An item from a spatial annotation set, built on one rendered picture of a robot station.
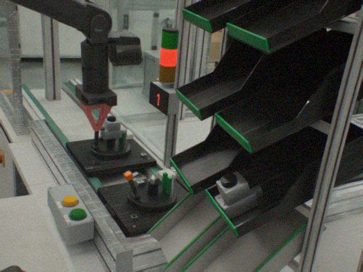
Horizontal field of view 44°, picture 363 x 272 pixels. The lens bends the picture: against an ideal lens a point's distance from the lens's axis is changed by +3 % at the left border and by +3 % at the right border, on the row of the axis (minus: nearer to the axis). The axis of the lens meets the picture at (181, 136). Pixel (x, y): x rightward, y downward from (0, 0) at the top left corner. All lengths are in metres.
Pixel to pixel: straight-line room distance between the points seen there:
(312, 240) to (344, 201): 0.73
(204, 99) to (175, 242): 0.35
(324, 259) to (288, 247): 0.53
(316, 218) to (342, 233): 0.71
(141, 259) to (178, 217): 0.16
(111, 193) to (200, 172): 0.43
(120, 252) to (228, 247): 0.28
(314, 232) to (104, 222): 0.59
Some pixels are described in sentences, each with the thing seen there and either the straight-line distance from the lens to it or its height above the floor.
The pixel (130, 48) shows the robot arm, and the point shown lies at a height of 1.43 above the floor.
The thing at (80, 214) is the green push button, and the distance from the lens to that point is 1.21.
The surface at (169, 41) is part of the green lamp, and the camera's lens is 1.32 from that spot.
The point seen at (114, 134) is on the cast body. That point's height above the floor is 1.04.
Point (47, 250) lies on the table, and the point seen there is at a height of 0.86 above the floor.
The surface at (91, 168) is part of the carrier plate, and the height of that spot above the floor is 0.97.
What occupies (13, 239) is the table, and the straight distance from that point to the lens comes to 1.35.
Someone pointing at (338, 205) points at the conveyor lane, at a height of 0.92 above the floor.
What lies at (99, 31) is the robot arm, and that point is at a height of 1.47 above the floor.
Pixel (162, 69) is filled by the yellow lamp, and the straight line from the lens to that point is 1.34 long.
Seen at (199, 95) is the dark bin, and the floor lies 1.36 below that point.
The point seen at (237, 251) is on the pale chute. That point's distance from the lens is 0.95.
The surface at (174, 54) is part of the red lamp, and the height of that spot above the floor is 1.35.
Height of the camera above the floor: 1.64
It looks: 23 degrees down
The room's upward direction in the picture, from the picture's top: 5 degrees clockwise
